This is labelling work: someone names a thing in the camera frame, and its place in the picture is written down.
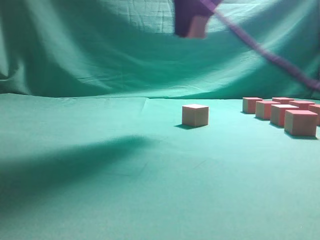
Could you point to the pink cube column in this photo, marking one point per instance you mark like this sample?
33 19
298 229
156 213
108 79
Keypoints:
283 100
197 28
301 123
301 104
249 104
315 108
277 113
263 109
195 115

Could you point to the green cloth backdrop and cover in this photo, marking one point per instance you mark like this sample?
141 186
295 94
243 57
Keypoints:
92 145

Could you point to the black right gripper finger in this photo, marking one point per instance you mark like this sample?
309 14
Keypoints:
185 12
207 7

